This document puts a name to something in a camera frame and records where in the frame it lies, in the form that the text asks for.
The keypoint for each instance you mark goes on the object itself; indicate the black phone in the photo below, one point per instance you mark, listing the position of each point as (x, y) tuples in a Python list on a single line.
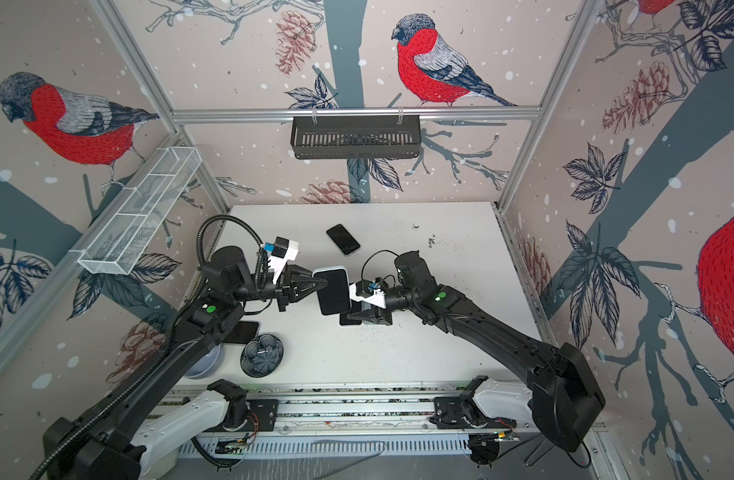
[(350, 319), (343, 239), (334, 297), (243, 333)]

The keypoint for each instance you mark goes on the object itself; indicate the lavender cup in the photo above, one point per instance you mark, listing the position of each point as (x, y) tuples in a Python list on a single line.
[(207, 365)]

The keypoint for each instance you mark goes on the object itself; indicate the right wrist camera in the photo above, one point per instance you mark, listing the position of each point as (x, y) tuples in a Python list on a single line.
[(369, 292)]

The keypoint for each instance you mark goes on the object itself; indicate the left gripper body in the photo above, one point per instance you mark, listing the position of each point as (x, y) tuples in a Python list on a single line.
[(282, 291)]

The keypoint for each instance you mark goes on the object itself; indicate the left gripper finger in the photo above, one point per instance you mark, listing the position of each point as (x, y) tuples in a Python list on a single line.
[(299, 292), (305, 278)]

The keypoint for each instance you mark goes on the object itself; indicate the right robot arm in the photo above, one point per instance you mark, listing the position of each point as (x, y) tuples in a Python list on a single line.
[(566, 399)]

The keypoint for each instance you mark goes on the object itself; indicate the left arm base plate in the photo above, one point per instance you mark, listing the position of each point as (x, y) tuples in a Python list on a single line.
[(249, 416)]

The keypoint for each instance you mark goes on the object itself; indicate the black wall basket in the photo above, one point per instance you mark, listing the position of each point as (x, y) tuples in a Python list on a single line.
[(356, 137)]

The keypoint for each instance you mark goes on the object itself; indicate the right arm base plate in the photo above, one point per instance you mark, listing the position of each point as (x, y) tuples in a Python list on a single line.
[(459, 414)]

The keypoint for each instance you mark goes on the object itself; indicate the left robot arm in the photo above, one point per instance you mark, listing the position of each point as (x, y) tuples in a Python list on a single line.
[(99, 444)]

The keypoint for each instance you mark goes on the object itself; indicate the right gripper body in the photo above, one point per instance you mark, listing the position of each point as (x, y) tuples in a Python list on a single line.
[(397, 301)]

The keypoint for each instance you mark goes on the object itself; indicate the dark flower-shaped dish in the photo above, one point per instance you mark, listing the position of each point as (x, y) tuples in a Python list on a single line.
[(262, 356)]

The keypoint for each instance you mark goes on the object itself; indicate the white mesh wall basket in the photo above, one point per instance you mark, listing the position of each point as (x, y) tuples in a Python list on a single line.
[(124, 238)]

